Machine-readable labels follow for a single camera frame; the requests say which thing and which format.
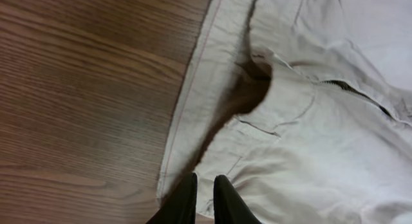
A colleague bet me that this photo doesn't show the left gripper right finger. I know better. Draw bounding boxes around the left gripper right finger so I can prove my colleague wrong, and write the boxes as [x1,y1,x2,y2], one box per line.
[213,175,261,224]

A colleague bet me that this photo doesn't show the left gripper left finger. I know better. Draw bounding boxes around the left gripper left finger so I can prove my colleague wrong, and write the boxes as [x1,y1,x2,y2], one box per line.
[147,173,198,224]

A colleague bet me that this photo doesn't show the beige shorts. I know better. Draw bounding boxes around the beige shorts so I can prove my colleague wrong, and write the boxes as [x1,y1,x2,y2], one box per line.
[156,0,411,223]

